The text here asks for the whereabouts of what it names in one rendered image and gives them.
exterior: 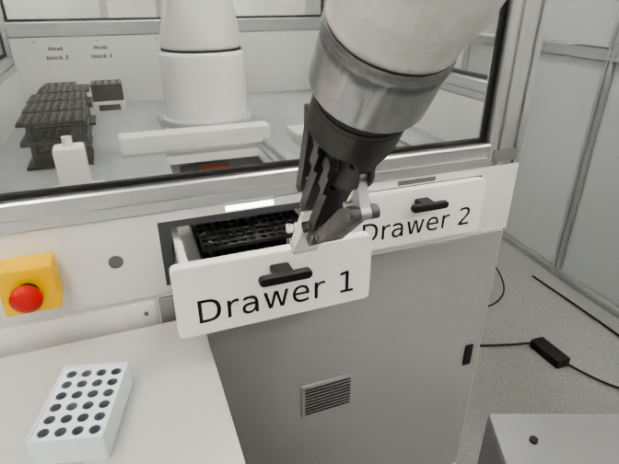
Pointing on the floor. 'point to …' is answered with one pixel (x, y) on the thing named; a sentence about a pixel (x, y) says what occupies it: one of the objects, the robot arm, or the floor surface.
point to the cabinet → (337, 360)
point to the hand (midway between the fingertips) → (309, 232)
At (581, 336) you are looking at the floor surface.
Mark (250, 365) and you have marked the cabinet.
